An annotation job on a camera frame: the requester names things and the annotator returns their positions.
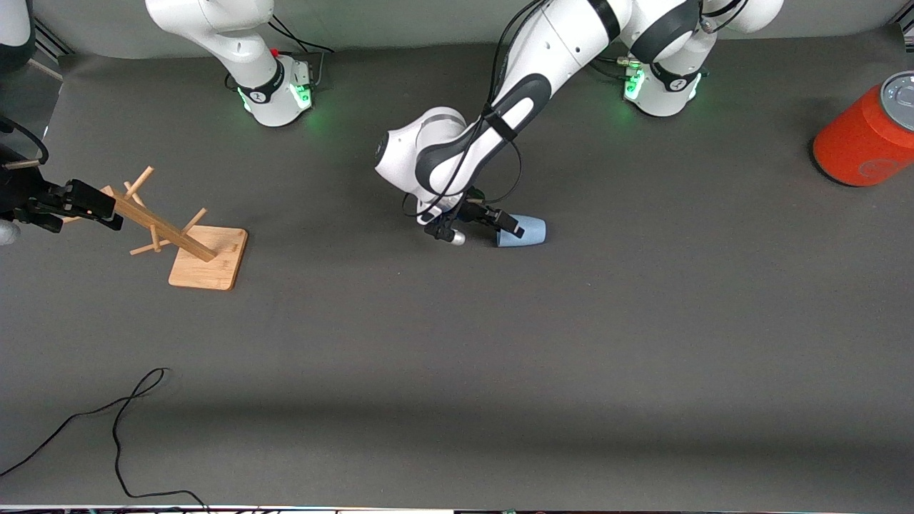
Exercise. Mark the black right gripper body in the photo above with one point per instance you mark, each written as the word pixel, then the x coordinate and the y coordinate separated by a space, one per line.
pixel 21 194

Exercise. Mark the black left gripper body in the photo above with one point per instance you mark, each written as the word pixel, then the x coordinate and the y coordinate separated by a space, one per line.
pixel 473 211

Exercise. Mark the light blue plastic cup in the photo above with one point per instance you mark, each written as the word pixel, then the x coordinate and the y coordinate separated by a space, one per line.
pixel 532 232

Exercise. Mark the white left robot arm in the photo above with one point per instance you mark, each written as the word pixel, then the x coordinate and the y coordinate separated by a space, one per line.
pixel 457 143

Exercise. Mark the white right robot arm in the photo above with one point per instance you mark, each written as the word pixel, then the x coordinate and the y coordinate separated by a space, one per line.
pixel 243 43

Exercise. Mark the wooden cup rack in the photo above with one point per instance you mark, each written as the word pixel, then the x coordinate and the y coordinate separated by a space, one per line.
pixel 207 268

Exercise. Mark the orange cylindrical container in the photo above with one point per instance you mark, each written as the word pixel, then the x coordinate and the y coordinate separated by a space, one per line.
pixel 857 143

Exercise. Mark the silver aluminium frame rail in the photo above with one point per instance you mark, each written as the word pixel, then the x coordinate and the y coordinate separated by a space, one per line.
pixel 51 44

